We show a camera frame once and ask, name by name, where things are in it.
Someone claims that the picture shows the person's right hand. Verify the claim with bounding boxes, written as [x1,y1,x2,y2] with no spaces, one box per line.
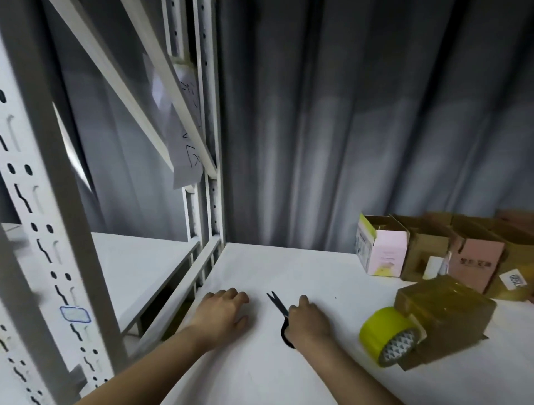
[284,294,335,352]

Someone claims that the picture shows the person's left hand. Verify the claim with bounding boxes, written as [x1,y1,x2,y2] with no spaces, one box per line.
[189,288,252,350]

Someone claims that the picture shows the black scissors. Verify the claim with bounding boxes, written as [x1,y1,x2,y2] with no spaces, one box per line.
[266,289,296,350]

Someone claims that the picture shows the yellow tape roll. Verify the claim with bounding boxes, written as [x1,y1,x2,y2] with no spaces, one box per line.
[359,305,419,369]

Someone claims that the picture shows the pink and yellow printed box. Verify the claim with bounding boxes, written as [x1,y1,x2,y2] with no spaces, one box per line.
[354,213,411,278]

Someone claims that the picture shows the brown box with white label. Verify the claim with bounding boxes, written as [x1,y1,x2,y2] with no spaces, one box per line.
[391,214,452,283]

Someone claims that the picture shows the taped brown cardboard box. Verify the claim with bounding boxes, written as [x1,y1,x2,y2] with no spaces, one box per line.
[394,274,498,372]

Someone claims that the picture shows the pink lettered cardboard box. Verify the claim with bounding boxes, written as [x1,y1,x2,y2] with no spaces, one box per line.
[496,208,534,236]
[432,212,507,295]

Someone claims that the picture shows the brown box with 7020 sticker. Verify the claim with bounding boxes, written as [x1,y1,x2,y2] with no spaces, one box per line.
[479,216,534,302]

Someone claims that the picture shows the person's right forearm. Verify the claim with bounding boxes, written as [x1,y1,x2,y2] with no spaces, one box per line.
[296,335,403,405]

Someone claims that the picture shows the person's left forearm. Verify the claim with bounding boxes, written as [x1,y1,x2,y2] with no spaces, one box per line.
[74,324,211,405]

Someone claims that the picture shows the blue rack label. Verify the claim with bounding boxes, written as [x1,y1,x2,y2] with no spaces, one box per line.
[59,305,92,325]

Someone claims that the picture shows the handwritten paper sheet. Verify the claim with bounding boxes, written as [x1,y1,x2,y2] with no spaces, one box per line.
[170,115,206,190]
[149,53,203,128]

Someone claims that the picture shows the white metal shelf rack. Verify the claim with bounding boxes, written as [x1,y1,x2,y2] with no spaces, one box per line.
[0,0,227,405]

